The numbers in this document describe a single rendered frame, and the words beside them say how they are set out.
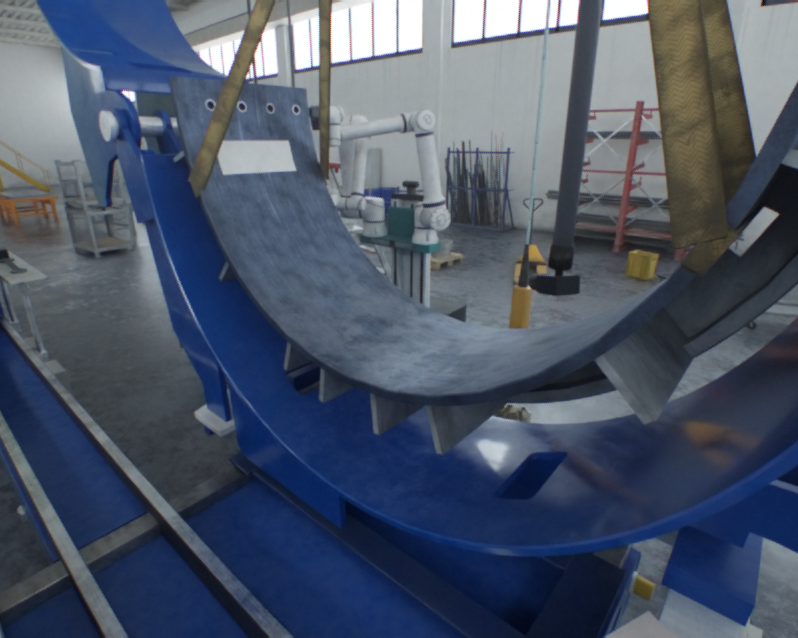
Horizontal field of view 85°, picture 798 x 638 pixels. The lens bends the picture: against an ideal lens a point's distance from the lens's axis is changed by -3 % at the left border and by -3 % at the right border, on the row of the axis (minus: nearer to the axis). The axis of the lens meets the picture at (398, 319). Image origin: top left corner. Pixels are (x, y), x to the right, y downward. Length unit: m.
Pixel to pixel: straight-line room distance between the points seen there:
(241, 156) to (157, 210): 0.45
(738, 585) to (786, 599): 1.52
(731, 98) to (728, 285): 0.49
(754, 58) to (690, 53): 10.79
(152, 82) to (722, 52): 2.32
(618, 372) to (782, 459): 0.30
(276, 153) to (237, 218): 0.43
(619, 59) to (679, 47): 11.28
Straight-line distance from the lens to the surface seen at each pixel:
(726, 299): 1.42
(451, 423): 1.43
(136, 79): 2.68
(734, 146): 1.55
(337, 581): 2.01
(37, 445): 3.21
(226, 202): 2.14
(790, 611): 3.23
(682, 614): 1.74
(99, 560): 2.30
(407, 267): 3.66
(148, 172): 2.35
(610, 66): 12.35
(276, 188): 2.30
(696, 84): 1.00
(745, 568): 1.83
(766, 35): 11.86
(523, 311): 2.23
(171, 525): 2.16
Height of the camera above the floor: 2.12
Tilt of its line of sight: 21 degrees down
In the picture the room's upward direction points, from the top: straight up
